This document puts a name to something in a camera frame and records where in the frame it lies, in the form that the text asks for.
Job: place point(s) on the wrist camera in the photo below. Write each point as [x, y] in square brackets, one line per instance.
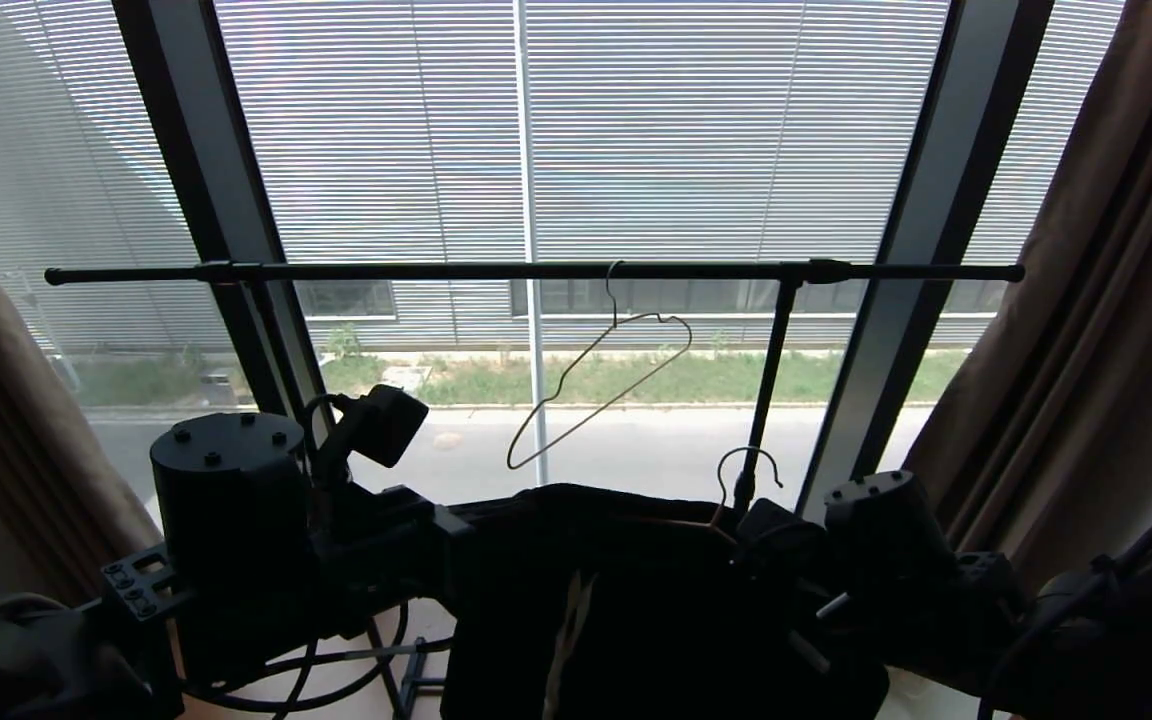
[386, 425]
[781, 535]

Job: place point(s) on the black shorts with white stripes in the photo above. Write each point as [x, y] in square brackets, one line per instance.
[656, 620]

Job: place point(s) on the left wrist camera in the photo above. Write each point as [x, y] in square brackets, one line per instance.
[386, 425]

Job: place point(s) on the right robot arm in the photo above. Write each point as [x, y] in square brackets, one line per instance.
[886, 540]

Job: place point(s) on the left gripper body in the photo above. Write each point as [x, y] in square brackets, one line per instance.
[406, 560]

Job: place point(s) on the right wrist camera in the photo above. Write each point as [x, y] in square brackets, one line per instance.
[781, 535]

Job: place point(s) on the pink clothes hanger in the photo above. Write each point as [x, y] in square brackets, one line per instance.
[720, 495]
[617, 325]

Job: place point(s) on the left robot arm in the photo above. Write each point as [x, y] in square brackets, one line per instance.
[226, 500]

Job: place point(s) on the black clothes rack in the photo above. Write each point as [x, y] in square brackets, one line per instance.
[386, 272]

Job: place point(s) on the window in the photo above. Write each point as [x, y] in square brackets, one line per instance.
[686, 150]

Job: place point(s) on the brown curtain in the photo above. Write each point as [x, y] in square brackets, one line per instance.
[1086, 300]
[16, 450]

